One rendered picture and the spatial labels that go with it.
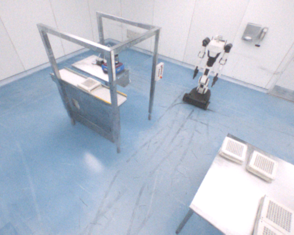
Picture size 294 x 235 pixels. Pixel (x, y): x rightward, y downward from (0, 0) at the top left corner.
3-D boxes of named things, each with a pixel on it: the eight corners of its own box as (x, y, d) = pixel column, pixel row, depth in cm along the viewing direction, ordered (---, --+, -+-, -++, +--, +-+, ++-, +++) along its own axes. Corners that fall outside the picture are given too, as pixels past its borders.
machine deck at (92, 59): (129, 71, 220) (129, 69, 218) (109, 84, 196) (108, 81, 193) (93, 57, 242) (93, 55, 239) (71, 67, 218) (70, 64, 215)
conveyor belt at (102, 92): (126, 100, 248) (126, 98, 245) (114, 109, 232) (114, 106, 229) (64, 70, 296) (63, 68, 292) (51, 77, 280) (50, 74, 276)
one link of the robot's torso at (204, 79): (199, 81, 374) (208, 59, 355) (207, 83, 368) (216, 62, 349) (197, 82, 362) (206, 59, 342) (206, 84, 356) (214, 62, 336)
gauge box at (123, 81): (129, 84, 233) (129, 71, 220) (124, 87, 227) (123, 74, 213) (116, 79, 241) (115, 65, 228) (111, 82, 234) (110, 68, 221)
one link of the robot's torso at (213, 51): (207, 52, 358) (212, 34, 334) (223, 57, 346) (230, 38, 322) (202, 57, 338) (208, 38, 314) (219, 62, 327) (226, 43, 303)
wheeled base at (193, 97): (193, 88, 440) (196, 77, 418) (212, 96, 423) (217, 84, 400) (183, 101, 399) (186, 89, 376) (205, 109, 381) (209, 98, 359)
